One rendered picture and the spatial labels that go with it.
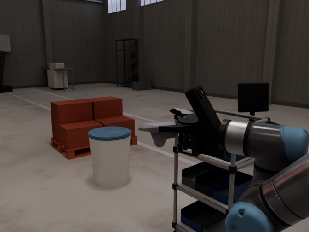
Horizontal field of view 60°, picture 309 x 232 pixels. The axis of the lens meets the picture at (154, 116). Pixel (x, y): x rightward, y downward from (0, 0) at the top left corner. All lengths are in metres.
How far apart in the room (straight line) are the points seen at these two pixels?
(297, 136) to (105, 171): 2.57
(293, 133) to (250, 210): 0.18
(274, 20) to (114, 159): 7.02
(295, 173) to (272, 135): 0.14
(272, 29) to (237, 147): 8.36
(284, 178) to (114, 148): 2.50
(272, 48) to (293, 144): 8.31
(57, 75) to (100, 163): 10.04
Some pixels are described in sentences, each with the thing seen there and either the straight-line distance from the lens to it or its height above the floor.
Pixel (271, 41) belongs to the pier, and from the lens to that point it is 8.87.
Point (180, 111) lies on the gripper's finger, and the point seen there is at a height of 1.25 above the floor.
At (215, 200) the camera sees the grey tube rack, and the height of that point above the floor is 0.47.
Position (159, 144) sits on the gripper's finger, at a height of 1.18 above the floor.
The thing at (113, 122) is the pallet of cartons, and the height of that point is 0.43.
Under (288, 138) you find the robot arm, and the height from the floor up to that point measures 1.24.
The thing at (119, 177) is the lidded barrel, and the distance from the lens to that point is 3.03.
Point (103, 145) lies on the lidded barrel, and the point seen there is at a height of 0.50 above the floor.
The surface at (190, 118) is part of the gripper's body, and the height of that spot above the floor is 1.24.
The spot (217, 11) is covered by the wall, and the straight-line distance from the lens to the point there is 10.30.
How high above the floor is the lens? 1.38
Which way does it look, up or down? 12 degrees down
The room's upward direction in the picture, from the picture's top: straight up
